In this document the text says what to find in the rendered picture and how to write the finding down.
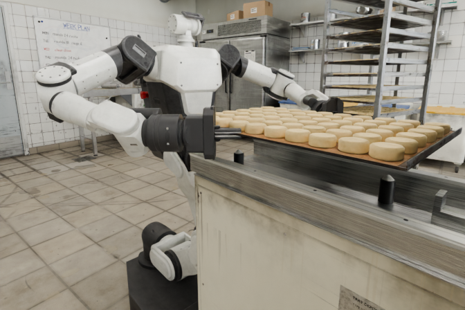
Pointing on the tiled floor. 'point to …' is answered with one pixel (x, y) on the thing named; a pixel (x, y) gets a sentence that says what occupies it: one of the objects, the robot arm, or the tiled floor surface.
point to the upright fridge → (244, 38)
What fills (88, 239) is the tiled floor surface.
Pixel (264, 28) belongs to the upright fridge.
